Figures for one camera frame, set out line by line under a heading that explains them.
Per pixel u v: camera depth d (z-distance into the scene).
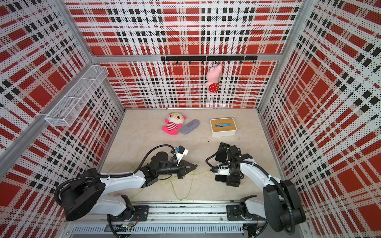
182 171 0.69
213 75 0.94
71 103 0.73
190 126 1.07
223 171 0.77
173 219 0.73
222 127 1.05
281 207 0.41
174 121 1.05
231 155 0.70
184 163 0.72
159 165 0.63
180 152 0.70
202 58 0.88
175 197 0.79
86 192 0.42
